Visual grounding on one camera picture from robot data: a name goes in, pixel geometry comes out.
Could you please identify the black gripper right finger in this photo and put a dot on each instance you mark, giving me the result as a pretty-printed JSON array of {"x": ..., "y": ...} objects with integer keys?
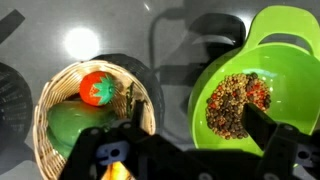
[{"x": 283, "y": 146}]

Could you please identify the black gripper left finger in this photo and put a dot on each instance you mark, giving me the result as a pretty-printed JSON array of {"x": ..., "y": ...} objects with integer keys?
[{"x": 90, "y": 150}]

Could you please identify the mixed beans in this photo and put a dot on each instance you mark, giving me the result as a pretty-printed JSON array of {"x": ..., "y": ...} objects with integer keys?
[{"x": 230, "y": 100}]

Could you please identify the green toy vegetable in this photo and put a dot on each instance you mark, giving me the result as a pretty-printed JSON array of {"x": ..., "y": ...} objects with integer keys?
[{"x": 73, "y": 123}]

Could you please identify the yellow orange toy food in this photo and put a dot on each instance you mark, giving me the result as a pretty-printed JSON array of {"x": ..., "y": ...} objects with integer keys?
[{"x": 116, "y": 170}]

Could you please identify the red toy strawberry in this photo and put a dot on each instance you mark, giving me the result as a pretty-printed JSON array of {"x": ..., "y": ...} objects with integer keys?
[{"x": 90, "y": 90}]

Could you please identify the dark green toy stalk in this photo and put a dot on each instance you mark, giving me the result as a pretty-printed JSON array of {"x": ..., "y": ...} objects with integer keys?
[{"x": 130, "y": 96}]

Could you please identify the wicker basket with strawberry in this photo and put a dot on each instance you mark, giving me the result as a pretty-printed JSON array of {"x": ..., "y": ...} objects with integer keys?
[{"x": 56, "y": 90}]

